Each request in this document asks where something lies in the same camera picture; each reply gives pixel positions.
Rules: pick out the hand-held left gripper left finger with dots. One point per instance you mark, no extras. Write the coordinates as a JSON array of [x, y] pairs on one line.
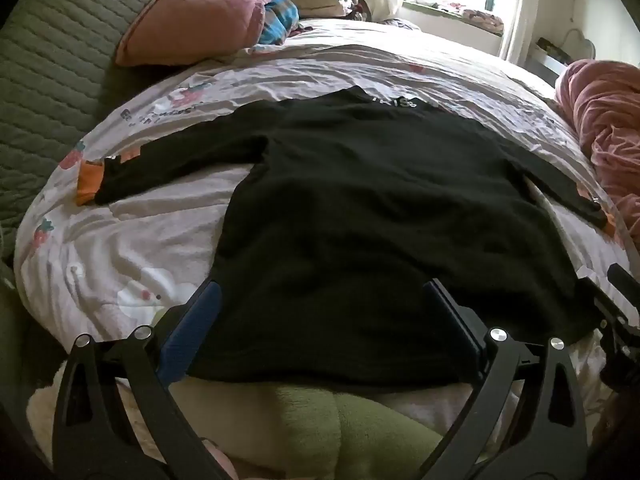
[[197, 317]]

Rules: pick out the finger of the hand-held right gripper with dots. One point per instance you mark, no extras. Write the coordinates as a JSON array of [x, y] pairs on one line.
[[625, 280]]

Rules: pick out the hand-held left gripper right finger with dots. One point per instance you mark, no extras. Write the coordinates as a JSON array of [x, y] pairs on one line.
[[452, 317]]

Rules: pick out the black long-sleeved shirt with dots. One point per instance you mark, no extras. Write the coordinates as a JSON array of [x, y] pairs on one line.
[[360, 200]]

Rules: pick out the strawberry printed bedsheet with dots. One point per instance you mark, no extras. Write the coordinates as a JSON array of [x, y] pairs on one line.
[[165, 230]]

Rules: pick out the white fleece cloth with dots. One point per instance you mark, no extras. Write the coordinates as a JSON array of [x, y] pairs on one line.
[[250, 425]]

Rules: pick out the green fleece cloth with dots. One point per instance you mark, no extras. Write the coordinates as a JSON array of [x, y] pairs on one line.
[[350, 425]]

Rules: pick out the pink crumpled blanket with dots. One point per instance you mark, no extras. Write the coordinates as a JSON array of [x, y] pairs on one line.
[[607, 120]]

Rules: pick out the white desk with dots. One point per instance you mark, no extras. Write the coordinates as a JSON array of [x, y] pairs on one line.
[[547, 57]]

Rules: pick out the heart-shaped mirror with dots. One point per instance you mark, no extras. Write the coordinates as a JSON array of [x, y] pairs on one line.
[[580, 47]]

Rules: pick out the green quilted headboard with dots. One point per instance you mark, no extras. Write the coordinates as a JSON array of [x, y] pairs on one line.
[[55, 70]]

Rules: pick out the dark crumpled cloth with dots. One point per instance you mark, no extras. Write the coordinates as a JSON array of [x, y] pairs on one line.
[[400, 23]]

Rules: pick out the pink quilted pillow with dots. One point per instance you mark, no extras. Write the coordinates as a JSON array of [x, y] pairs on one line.
[[200, 15]]

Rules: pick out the patterned cloth pile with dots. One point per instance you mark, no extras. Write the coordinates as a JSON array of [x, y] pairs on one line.
[[465, 15]]

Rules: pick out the blue plaid cloth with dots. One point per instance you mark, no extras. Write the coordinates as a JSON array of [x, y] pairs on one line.
[[280, 20]]

